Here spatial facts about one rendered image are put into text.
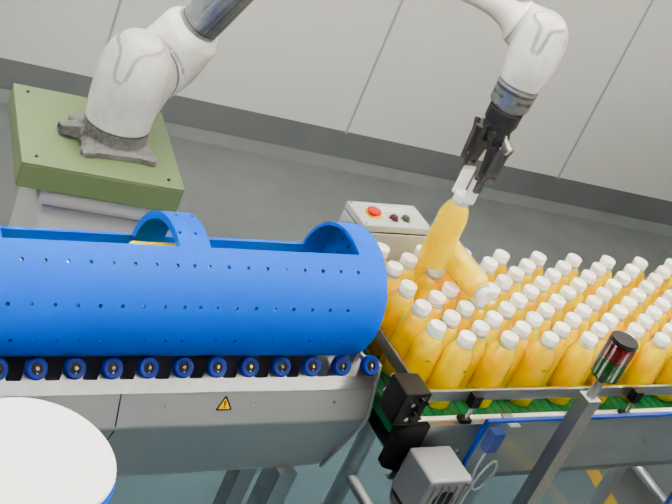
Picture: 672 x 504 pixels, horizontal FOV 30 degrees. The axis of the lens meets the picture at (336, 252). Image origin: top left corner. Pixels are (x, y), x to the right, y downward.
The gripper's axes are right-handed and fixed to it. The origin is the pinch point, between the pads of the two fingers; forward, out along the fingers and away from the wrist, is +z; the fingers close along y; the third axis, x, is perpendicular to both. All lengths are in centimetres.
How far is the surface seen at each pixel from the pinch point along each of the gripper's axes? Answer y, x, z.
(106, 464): 49, -91, 31
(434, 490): 42, -9, 50
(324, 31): -238, 108, 75
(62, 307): 20, -93, 21
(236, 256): 13, -58, 13
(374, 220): -20.0, -3.5, 24.3
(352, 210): -24.4, -7.4, 24.9
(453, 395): 26.9, -1.1, 37.5
